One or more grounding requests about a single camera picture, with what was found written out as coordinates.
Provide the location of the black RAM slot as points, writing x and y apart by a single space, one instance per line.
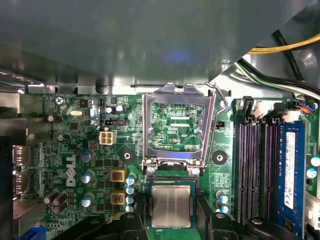
270 162
241 162
257 162

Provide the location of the white four-pin power connector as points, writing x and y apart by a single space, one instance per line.
108 137

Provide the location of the metal socket cover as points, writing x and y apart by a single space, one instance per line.
166 96

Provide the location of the CPU with silver top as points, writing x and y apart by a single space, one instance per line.
171 205

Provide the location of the blue installed RAM stick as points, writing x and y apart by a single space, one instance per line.
291 175

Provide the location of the black PC case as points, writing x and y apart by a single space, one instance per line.
112 87

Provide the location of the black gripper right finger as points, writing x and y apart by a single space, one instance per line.
210 227

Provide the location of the metal locking lever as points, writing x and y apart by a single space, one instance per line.
221 95

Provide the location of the green Dell motherboard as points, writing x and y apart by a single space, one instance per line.
75 130

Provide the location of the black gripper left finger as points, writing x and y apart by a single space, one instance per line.
130 227

